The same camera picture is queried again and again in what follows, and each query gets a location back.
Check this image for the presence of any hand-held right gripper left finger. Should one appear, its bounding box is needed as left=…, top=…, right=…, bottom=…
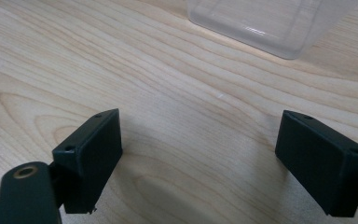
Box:
left=51, top=108, right=124, bottom=215

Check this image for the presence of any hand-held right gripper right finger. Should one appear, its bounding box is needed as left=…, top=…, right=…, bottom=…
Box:
left=274, top=109, right=358, bottom=218

